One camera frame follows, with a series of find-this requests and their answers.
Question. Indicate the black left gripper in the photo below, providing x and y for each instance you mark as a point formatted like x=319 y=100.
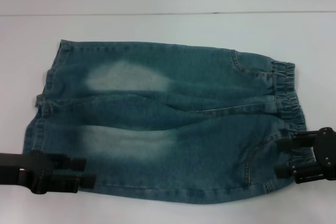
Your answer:
x=34 y=171

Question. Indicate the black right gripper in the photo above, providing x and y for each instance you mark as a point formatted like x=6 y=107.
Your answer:
x=326 y=150

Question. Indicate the blue denim shorts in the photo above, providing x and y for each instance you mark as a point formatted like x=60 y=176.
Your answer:
x=168 y=103

